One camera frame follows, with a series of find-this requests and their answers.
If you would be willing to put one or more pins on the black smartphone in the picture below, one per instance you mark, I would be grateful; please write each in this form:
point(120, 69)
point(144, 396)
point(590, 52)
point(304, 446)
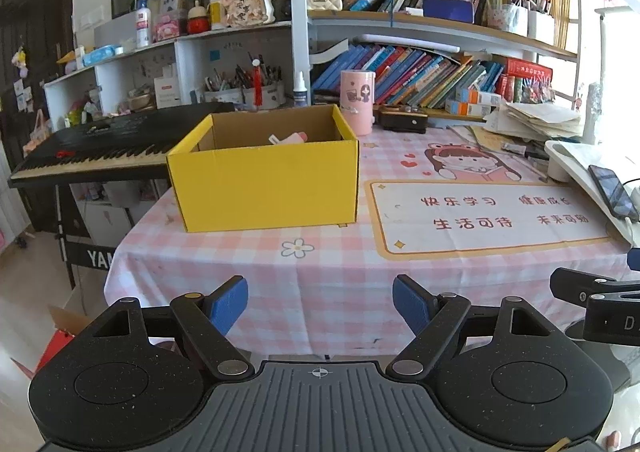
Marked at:
point(612, 189)

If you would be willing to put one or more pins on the white lotion bottle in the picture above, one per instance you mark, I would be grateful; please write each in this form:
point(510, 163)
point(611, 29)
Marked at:
point(143, 27)

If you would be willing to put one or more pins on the yellow white bottle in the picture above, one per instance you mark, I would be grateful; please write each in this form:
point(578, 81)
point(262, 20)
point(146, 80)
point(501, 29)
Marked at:
point(216, 11)

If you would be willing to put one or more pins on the stack of papers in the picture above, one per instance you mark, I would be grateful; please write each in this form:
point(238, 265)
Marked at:
point(540, 119)

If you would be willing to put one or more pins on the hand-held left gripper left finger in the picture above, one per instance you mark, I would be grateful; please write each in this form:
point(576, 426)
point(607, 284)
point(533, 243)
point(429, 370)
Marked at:
point(229, 306)

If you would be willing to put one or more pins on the dark brown box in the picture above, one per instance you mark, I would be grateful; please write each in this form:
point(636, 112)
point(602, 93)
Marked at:
point(400, 121)

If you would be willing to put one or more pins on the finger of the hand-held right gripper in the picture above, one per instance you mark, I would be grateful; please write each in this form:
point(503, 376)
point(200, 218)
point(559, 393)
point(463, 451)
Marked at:
point(575, 284)
point(635, 260)

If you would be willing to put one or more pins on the blue tissue pack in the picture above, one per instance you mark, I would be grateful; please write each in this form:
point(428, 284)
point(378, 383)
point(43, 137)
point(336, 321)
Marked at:
point(102, 54)

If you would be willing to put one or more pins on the black electronic keyboard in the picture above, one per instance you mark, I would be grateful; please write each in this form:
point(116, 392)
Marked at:
point(100, 142)

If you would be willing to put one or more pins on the row of yellow thin books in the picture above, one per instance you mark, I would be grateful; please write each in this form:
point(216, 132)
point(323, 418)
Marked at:
point(560, 17)

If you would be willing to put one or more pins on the white orange small box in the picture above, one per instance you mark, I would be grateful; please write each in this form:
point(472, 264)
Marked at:
point(480, 96)
point(467, 108)

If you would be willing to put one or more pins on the pink printed can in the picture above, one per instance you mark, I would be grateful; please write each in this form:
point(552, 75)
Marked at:
point(357, 102)

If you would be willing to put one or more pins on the brown red cardboard box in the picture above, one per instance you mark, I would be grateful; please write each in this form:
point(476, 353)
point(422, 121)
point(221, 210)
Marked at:
point(65, 319)

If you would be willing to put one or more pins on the row of blue leaning books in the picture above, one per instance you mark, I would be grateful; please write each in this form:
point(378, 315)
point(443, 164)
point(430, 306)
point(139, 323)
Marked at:
point(410, 77)

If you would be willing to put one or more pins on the dark wooden door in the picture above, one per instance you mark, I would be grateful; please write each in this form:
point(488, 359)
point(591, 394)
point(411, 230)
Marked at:
point(35, 7)

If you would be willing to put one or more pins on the red jar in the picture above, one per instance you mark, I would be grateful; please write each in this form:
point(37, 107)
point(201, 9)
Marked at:
point(198, 24)

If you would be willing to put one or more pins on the white marker holder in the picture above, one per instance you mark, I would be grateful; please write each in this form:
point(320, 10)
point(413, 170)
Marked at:
point(541, 27)

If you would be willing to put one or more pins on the dark blue case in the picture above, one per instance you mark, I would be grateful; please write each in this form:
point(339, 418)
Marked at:
point(447, 9)

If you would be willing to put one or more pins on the grey box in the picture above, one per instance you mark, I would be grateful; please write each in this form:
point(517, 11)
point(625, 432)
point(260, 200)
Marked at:
point(112, 32)

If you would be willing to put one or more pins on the yellow cardboard box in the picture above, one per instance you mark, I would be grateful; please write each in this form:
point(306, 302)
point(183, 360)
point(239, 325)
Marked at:
point(260, 187)

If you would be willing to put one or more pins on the white slanted board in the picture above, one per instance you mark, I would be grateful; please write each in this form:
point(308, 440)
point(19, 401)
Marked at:
point(575, 157)

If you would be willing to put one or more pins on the clear marker holder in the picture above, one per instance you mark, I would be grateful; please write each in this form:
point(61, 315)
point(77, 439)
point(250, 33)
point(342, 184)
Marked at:
point(507, 19)

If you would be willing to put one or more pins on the pink checkered desktop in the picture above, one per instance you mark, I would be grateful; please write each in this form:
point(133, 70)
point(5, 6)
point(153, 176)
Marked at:
point(325, 292)

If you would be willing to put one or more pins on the white spray bottle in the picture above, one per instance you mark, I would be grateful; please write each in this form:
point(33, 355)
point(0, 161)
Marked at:
point(300, 94)

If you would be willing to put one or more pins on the white brush pen holder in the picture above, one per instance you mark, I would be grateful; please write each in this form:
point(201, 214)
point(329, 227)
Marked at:
point(225, 96)

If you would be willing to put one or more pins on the white frame wooden bookshelf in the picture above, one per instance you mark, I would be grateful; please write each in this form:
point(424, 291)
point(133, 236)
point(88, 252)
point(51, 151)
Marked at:
point(300, 32)

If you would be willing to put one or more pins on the black keyboard stand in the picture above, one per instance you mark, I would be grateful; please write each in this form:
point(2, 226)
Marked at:
point(75, 222)

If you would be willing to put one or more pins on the white low shelf unit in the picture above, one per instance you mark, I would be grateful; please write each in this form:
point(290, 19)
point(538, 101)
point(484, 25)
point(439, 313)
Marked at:
point(182, 72)

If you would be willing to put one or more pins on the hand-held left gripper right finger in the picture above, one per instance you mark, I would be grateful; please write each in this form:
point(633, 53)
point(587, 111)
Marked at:
point(411, 304)

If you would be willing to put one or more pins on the white desk lamp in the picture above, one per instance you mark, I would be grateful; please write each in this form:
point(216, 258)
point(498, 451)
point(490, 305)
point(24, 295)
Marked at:
point(593, 117)

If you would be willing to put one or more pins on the white box red label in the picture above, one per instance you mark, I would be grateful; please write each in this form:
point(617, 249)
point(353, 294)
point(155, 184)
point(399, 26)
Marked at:
point(167, 92)

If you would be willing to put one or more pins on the pink white plastic gadget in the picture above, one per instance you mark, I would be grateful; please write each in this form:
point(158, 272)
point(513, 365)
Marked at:
point(290, 138)

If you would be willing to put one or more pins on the pink small box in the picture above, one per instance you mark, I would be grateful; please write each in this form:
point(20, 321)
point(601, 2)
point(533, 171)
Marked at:
point(167, 29)

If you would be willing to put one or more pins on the red bottle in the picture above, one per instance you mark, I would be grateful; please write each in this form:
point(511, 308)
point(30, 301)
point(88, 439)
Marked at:
point(257, 87)

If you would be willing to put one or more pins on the red printed box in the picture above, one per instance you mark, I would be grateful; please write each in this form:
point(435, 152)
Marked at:
point(530, 69)

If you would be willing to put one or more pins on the pink tote bag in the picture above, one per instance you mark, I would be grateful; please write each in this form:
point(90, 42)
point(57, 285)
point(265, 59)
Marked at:
point(39, 137)

